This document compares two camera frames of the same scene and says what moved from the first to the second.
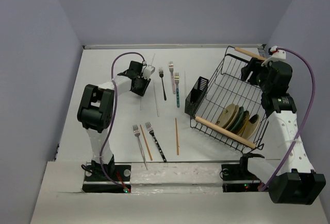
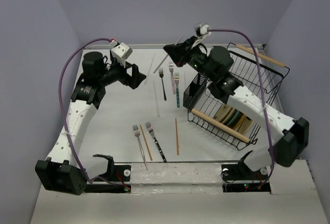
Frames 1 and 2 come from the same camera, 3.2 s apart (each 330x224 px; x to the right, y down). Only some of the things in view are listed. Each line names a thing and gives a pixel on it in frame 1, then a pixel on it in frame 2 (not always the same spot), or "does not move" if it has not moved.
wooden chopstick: (145, 142) does not move
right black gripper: (254, 66) → (180, 52)
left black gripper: (146, 82) → (133, 81)
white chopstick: (155, 100) does not move
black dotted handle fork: (150, 128) does not move
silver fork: (137, 133) does not move
